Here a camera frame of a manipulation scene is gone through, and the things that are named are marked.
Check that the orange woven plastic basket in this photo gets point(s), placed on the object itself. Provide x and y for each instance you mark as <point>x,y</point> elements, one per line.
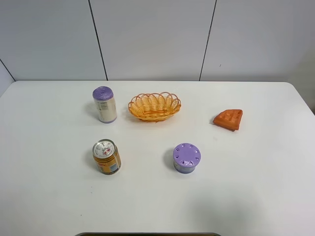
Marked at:
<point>154,107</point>

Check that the purple lidded round jar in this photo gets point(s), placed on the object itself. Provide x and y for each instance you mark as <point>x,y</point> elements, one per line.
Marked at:
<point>186,157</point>

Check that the orange waffle slice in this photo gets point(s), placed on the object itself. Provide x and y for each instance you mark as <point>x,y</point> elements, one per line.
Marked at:
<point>229,119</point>

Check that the orange drink can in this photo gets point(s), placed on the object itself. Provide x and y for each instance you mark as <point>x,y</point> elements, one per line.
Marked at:
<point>106,156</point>

